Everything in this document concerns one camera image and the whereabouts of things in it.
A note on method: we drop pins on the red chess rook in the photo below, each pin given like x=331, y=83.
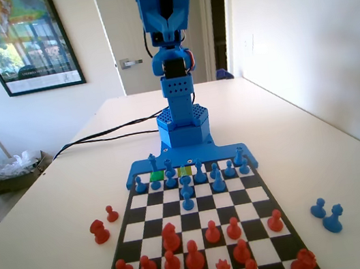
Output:
x=304, y=265

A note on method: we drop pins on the blue chess king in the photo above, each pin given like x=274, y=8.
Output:
x=153, y=163

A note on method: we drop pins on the dark framed poster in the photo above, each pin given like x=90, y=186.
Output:
x=30, y=45

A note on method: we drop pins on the black white chessboard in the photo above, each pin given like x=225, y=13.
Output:
x=236, y=183

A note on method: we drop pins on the blue chess rook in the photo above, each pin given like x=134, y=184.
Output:
x=168, y=165
x=238, y=156

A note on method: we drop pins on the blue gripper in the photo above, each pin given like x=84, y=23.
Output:
x=166, y=23

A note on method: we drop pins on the blue chess pawn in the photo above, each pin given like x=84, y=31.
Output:
x=244, y=168
x=213, y=169
x=229, y=171
x=154, y=184
x=139, y=186
x=318, y=209
x=187, y=205
x=170, y=182

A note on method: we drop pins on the cardboard box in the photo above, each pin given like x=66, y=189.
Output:
x=12, y=185

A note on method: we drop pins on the white plastic wrap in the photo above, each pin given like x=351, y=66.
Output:
x=16, y=165

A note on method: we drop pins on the white door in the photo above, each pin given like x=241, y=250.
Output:
x=124, y=30

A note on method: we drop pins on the small blue object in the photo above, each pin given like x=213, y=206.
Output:
x=223, y=74

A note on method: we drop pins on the small black gripper camera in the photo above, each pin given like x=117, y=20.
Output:
x=158, y=36

